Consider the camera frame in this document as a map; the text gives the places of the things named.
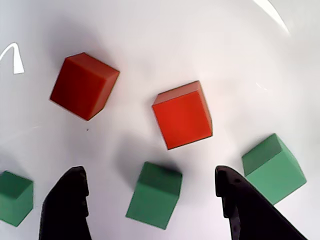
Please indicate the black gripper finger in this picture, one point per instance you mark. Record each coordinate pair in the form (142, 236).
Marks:
(62, 212)
(252, 215)

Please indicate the red cube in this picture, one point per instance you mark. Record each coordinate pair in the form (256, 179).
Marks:
(82, 87)
(182, 120)

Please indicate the white round plate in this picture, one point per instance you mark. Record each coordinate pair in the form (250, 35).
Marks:
(150, 37)

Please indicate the green cube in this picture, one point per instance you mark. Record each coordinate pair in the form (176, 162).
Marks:
(152, 200)
(275, 172)
(15, 200)

